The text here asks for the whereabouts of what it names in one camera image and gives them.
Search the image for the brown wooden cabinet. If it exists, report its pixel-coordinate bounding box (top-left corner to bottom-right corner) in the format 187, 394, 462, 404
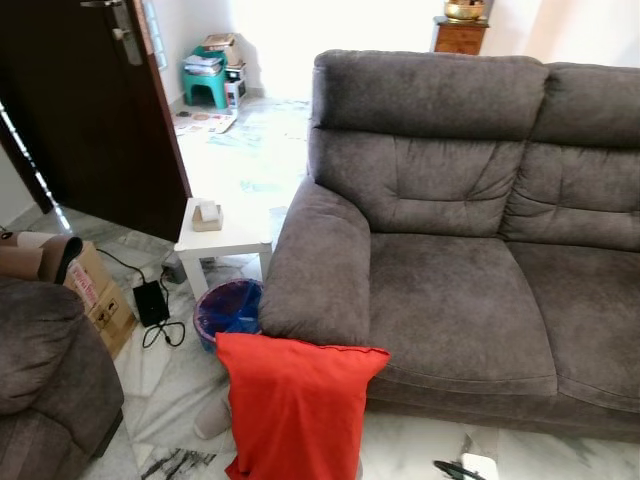
431, 16, 490, 57

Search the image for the black floor cable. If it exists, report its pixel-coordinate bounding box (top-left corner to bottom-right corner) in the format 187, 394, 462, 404
97, 247, 188, 350

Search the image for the newspaper sheet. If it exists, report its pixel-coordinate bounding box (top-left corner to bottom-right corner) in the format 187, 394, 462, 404
174, 109, 239, 137

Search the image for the black power adapter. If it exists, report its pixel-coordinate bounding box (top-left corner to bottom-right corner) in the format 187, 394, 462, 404
133, 281, 172, 328

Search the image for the white box with black print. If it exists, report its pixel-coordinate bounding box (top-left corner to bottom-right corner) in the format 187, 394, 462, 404
224, 64, 249, 110

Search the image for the grey fabric two-seat sofa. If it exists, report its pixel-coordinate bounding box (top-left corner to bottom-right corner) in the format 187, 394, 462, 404
258, 50, 640, 443

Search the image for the dark brown wooden door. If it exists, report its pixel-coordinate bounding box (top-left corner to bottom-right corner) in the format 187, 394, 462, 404
0, 0, 192, 242

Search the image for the printed cardboard box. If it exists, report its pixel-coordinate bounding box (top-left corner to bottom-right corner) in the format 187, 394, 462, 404
64, 241, 139, 359

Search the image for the louvred window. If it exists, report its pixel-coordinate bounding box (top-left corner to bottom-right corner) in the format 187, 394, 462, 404
139, 0, 170, 70

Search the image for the blue waste bin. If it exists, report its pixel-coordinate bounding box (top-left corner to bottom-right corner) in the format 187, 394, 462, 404
193, 278, 265, 352

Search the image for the small brown cardboard box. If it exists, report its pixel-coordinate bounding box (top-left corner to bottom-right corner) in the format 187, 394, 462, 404
202, 33, 242, 53

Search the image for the red pillow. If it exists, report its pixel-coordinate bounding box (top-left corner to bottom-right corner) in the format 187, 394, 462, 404
215, 332, 392, 480

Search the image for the brown rolled cushion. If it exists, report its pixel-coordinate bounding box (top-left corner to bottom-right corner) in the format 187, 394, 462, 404
0, 231, 85, 285

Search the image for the metal door handle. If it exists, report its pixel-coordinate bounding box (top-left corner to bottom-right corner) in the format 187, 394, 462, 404
81, 0, 145, 67

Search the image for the stack of papers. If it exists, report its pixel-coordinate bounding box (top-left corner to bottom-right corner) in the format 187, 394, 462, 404
184, 52, 224, 78

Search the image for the brass bowl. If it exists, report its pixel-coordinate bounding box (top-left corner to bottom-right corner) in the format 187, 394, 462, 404
443, 0, 487, 23

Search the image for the beige tissue box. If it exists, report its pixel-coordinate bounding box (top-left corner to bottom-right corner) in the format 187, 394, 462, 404
191, 200, 225, 233

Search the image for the grey fabric armchair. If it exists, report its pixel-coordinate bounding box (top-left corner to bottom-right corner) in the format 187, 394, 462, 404
0, 275, 126, 480

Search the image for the green plastic stool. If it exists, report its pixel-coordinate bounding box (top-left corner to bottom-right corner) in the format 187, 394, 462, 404
181, 45, 230, 110

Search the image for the white side table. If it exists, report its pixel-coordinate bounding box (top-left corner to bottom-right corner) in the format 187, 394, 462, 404
174, 197, 274, 297

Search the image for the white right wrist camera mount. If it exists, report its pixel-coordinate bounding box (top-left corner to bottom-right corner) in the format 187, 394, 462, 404
459, 452, 499, 480

